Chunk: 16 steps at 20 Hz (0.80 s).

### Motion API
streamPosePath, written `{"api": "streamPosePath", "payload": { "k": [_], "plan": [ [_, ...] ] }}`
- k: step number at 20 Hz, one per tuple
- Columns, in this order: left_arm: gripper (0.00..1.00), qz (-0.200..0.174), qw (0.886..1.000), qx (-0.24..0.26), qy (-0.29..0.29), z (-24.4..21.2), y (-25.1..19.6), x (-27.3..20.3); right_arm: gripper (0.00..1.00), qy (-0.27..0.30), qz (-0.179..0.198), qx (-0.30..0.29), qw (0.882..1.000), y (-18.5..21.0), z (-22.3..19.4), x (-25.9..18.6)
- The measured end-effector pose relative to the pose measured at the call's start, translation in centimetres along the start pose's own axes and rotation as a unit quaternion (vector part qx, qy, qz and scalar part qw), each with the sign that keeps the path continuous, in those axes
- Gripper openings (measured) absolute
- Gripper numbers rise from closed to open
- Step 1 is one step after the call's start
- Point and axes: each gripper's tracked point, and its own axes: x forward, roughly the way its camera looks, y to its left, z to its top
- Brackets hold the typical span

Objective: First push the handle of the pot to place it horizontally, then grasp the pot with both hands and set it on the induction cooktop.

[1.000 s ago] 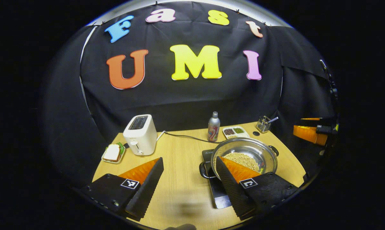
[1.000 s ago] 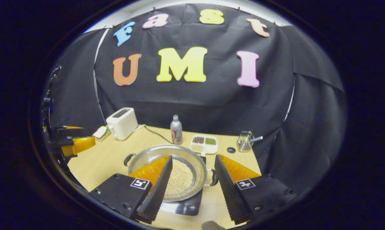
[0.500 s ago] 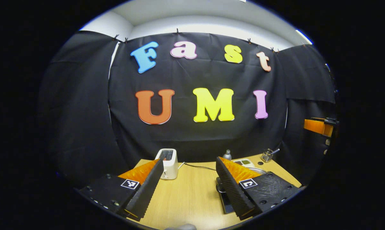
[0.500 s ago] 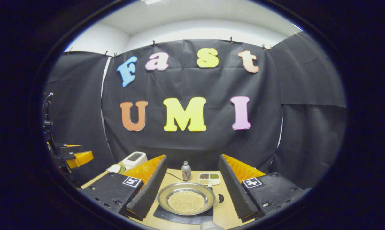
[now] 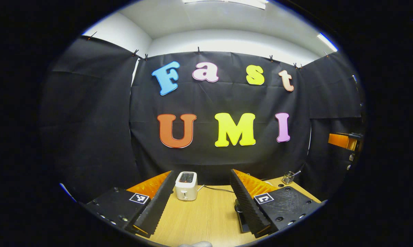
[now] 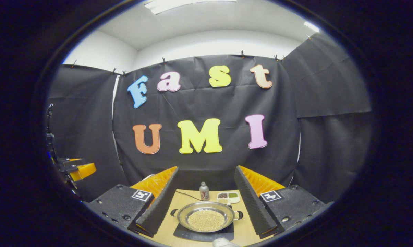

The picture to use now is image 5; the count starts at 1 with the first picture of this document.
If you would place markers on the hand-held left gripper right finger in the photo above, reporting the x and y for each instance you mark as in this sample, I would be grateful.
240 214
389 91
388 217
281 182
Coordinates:
244 202

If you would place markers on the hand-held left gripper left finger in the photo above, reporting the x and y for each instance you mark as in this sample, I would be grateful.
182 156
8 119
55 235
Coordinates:
158 206

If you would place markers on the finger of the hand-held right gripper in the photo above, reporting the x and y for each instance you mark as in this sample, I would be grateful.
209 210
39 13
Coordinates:
340 140

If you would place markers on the black induction cooktop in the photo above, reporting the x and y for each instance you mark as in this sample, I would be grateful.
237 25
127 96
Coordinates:
244 224

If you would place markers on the white toaster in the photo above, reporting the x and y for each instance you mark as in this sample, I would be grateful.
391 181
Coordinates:
186 190

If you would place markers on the metal spoon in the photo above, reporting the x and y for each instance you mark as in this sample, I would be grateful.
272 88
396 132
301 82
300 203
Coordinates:
296 172

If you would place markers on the small ceiling light panel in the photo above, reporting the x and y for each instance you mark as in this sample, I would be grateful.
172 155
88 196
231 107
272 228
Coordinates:
327 42

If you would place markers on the large ceiling light panel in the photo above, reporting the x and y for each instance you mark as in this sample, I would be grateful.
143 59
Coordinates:
227 2

